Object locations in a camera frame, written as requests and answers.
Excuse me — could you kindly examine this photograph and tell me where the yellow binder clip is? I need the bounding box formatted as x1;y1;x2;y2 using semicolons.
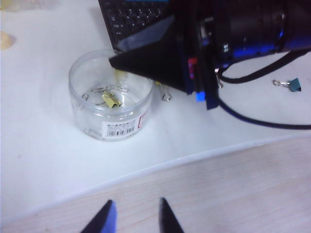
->
113;68;129;82
154;81;173;102
81;84;129;109

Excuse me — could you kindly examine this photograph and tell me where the pink binder clip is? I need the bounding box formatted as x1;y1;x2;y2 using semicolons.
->
215;69;224;89

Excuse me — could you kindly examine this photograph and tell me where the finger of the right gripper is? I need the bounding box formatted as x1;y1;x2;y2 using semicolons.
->
116;15;174;52
108;17;190;95

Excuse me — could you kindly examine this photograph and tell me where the black computer keyboard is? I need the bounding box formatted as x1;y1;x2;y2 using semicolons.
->
98;0;175;53

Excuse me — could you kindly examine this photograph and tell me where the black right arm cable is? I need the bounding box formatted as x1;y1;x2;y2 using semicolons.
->
216;50;311;131

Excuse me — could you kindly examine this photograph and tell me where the small yellow object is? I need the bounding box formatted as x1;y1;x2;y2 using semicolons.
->
0;31;13;51

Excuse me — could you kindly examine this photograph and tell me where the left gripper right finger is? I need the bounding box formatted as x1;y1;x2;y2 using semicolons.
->
159;198;187;233

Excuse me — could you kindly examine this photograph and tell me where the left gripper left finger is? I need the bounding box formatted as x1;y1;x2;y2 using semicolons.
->
80;200;117;233

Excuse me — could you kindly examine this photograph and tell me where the white desk riser board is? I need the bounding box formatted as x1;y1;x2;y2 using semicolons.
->
0;0;311;212

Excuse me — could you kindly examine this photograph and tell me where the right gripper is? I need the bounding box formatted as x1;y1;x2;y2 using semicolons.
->
174;0;285;110

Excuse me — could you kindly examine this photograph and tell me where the teal binder clip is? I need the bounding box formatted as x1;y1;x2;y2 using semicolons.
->
272;77;303;93

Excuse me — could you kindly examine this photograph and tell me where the clear plastic jar with label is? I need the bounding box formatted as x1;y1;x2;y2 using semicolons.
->
68;49;154;142

